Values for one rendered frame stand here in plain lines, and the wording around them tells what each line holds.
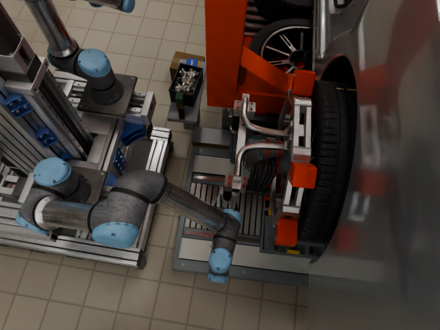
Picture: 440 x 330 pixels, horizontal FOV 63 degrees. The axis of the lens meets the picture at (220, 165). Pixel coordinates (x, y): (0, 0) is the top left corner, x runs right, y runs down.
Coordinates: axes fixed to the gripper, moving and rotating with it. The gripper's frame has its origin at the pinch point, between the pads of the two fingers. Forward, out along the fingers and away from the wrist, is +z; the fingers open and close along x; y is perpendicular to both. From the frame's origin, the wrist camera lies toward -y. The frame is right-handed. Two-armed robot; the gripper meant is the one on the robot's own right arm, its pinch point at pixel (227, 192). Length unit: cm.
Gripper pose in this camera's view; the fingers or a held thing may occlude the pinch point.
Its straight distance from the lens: 146.7
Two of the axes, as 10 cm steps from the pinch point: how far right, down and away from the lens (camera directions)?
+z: 1.1, -9.1, 4.1
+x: -9.9, -1.1, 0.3
